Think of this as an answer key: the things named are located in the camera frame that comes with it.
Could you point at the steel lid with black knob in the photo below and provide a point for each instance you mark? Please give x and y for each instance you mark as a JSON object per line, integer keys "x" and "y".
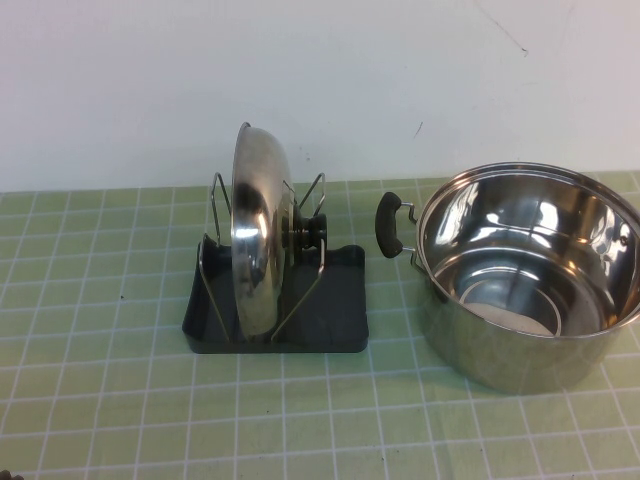
{"x": 255, "y": 250}

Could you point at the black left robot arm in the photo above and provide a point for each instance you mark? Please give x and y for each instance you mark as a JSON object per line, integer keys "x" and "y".
{"x": 10, "y": 475}

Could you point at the stainless steel pot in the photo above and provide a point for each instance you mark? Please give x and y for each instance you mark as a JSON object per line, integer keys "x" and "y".
{"x": 475, "y": 350}

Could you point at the green checked tablecloth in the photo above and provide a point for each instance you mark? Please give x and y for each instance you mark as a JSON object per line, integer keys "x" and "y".
{"x": 150, "y": 400}

